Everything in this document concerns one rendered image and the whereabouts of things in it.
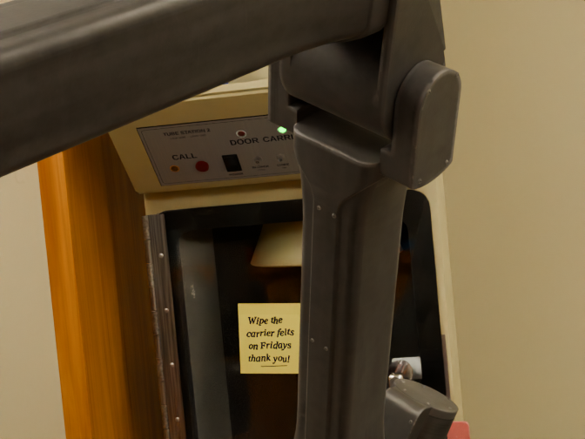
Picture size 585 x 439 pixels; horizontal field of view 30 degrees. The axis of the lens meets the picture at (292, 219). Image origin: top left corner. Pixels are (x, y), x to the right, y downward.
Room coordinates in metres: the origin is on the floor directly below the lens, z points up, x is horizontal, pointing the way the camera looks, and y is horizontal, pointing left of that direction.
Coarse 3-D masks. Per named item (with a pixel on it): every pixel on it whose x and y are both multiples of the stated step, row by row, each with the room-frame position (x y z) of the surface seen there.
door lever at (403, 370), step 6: (402, 360) 1.13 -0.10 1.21; (390, 366) 1.13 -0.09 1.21; (396, 366) 1.13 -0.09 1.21; (402, 366) 1.13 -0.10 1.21; (408, 366) 1.13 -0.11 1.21; (390, 372) 1.13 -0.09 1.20; (396, 372) 1.09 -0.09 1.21; (402, 372) 1.11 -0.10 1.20; (408, 372) 1.13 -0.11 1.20; (390, 378) 1.09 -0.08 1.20; (396, 378) 1.08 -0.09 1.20; (402, 378) 1.09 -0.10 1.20; (408, 378) 1.13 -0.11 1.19; (390, 384) 1.08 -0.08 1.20
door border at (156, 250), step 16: (160, 224) 1.19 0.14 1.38; (160, 240) 1.19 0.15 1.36; (160, 256) 1.18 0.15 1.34; (160, 272) 1.19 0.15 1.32; (160, 288) 1.19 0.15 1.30; (160, 304) 1.19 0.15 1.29; (160, 320) 1.19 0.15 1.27; (160, 336) 1.19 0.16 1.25; (176, 336) 1.18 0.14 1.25; (160, 352) 1.19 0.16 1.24; (176, 352) 1.18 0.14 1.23; (176, 368) 1.18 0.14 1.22; (160, 384) 1.19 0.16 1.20; (176, 384) 1.19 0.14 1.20; (160, 400) 1.19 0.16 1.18; (176, 400) 1.19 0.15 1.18; (176, 416) 1.19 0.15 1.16; (176, 432) 1.19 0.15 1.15
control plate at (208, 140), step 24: (216, 120) 1.09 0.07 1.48; (240, 120) 1.08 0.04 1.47; (264, 120) 1.08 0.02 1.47; (144, 144) 1.12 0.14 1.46; (168, 144) 1.12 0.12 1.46; (192, 144) 1.11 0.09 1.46; (216, 144) 1.11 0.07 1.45; (240, 144) 1.11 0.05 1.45; (264, 144) 1.10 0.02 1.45; (288, 144) 1.10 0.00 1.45; (168, 168) 1.14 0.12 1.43; (192, 168) 1.14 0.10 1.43; (216, 168) 1.14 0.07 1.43; (264, 168) 1.13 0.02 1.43; (288, 168) 1.13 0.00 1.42
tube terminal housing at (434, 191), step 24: (264, 72) 1.17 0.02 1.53; (168, 192) 1.20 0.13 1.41; (192, 192) 1.19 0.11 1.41; (216, 192) 1.18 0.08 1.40; (240, 192) 1.18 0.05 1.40; (264, 192) 1.17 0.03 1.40; (288, 192) 1.17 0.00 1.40; (432, 192) 1.14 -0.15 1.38; (432, 216) 1.14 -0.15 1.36; (456, 360) 1.21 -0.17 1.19; (456, 384) 1.18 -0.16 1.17
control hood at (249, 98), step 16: (208, 96) 1.07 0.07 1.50; (224, 96) 1.06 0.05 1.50; (240, 96) 1.06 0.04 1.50; (256, 96) 1.06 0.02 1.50; (160, 112) 1.09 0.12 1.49; (176, 112) 1.08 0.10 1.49; (192, 112) 1.08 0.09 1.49; (208, 112) 1.08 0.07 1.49; (224, 112) 1.08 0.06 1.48; (240, 112) 1.08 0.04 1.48; (256, 112) 1.08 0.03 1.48; (128, 128) 1.11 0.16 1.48; (128, 144) 1.12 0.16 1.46; (128, 160) 1.14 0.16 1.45; (144, 160) 1.14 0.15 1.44; (144, 176) 1.15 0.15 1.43; (272, 176) 1.14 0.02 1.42; (288, 176) 1.14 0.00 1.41; (144, 192) 1.18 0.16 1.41
